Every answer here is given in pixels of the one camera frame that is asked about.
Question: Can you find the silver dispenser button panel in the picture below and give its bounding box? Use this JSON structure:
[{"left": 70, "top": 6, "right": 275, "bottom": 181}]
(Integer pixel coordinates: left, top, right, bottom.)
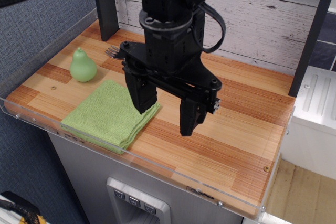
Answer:
[{"left": 106, "top": 177, "right": 171, "bottom": 223}]

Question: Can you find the yellow object bottom left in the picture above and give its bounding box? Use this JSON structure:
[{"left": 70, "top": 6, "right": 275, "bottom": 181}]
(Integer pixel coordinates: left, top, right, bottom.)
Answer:
[{"left": 19, "top": 215, "right": 47, "bottom": 224}]

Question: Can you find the grey toy fridge cabinet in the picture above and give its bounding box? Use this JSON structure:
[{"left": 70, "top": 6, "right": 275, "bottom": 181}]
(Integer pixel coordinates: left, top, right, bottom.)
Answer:
[{"left": 50, "top": 133, "right": 243, "bottom": 223}]

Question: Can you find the fork with red handle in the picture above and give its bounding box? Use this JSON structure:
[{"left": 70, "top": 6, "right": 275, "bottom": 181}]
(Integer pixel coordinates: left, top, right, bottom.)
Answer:
[{"left": 105, "top": 45, "right": 125, "bottom": 60}]

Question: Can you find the green cloth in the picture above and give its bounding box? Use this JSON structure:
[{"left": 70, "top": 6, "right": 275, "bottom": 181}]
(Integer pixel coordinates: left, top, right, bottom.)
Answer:
[{"left": 60, "top": 80, "right": 160, "bottom": 154}]

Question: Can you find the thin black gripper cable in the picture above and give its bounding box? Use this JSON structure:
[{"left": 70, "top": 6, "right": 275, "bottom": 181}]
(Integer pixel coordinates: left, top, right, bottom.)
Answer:
[{"left": 194, "top": 1, "right": 227, "bottom": 54}]

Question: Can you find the right dark post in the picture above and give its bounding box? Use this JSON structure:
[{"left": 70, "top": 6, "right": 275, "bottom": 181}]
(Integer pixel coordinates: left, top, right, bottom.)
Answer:
[{"left": 288, "top": 0, "right": 332, "bottom": 98}]

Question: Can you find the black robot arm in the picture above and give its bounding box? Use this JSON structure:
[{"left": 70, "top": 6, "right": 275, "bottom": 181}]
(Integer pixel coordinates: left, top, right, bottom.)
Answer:
[{"left": 119, "top": 0, "right": 226, "bottom": 136}]

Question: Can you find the dark post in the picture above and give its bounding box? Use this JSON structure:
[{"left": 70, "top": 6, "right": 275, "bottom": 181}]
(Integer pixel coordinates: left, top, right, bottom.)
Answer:
[
  {"left": 288, "top": 0, "right": 332, "bottom": 98},
  {"left": 95, "top": 0, "right": 119, "bottom": 41}
]

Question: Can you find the white toy sink unit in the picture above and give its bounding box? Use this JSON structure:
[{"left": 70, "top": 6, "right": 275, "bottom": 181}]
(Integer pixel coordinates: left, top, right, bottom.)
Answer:
[{"left": 280, "top": 66, "right": 335, "bottom": 179}]

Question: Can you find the left dark post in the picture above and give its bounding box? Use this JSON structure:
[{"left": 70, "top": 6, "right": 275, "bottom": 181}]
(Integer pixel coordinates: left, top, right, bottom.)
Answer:
[{"left": 95, "top": 0, "right": 119, "bottom": 41}]

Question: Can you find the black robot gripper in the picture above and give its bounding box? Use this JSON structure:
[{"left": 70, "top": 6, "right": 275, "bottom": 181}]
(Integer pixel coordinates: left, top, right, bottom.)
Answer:
[{"left": 120, "top": 11, "right": 222, "bottom": 136}]

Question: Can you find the green plastic pear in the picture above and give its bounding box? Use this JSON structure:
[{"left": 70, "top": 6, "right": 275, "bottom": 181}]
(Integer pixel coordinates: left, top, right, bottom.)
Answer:
[{"left": 69, "top": 48, "right": 97, "bottom": 82}]

